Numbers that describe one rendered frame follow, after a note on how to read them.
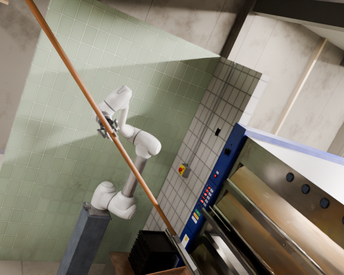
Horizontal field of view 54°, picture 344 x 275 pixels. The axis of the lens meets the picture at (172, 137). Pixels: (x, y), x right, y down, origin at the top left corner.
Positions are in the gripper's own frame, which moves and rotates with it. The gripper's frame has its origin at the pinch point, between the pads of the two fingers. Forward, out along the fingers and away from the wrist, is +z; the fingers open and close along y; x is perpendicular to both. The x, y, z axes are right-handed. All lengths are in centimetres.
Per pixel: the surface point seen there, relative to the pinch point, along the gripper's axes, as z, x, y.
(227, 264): 8, -144, -22
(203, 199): -46, -125, -37
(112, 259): -61, -142, 62
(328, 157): -39, -163, -164
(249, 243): 18, -123, -42
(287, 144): -39, -117, -125
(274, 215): 25, -104, -65
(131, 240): -120, -192, 48
